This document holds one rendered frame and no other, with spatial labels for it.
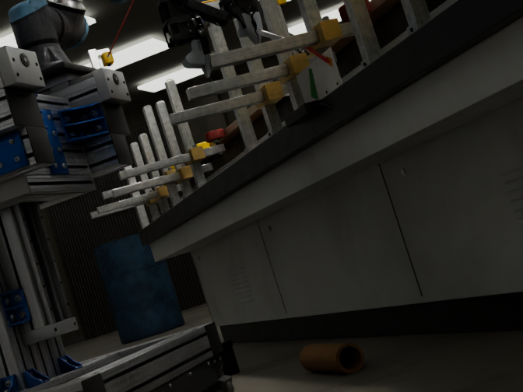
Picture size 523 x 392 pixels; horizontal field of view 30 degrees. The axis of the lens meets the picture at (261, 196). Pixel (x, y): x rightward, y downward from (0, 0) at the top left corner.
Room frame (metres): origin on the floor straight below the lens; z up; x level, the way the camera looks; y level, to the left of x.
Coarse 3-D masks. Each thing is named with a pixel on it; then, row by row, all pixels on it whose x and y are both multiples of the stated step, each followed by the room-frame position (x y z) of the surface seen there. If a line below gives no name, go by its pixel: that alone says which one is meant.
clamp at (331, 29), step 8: (320, 24) 2.36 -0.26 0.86; (328, 24) 2.37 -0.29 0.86; (336, 24) 2.38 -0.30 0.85; (320, 32) 2.38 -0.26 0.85; (328, 32) 2.37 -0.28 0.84; (336, 32) 2.37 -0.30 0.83; (320, 40) 2.39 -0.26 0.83; (328, 40) 2.37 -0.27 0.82; (336, 40) 2.40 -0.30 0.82; (312, 48) 2.45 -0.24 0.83
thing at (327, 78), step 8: (328, 48) 2.36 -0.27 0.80; (328, 56) 2.37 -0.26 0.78; (312, 64) 2.48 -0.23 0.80; (320, 64) 2.43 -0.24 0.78; (304, 72) 2.54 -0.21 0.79; (320, 72) 2.45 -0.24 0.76; (328, 72) 2.40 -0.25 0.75; (336, 72) 2.36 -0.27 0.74; (304, 80) 2.56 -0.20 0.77; (320, 80) 2.46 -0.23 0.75; (328, 80) 2.42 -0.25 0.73; (336, 80) 2.37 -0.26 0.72; (304, 88) 2.57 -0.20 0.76; (320, 88) 2.48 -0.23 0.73; (328, 88) 2.43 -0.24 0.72; (304, 96) 2.59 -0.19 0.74; (320, 96) 2.49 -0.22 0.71
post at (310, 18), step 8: (304, 0) 2.44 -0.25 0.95; (312, 0) 2.44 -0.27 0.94; (304, 8) 2.44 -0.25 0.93; (312, 8) 2.44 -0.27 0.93; (304, 16) 2.45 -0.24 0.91; (312, 16) 2.44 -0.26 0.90; (320, 16) 2.44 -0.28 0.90; (304, 24) 2.47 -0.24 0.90; (312, 24) 2.44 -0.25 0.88; (320, 48) 2.44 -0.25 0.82
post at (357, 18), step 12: (348, 0) 2.21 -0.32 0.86; (360, 0) 2.20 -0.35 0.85; (348, 12) 2.22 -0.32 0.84; (360, 12) 2.20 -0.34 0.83; (360, 24) 2.20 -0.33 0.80; (372, 24) 2.21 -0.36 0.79; (360, 36) 2.20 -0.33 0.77; (372, 36) 2.20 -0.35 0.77; (360, 48) 2.22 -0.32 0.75; (372, 48) 2.20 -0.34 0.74
